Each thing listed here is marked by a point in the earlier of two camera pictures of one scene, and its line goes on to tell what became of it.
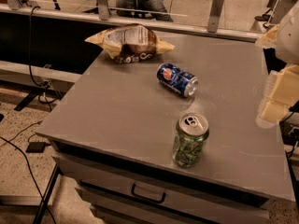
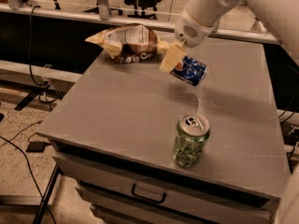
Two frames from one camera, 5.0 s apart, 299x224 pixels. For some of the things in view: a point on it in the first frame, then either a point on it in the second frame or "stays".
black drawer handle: [133, 193] stays
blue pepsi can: [177, 79] -> [191, 70]
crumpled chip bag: [129, 43] stays
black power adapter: [36, 147] stays
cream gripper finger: [285, 93] -> [172, 56]
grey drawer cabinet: [175, 139] stays
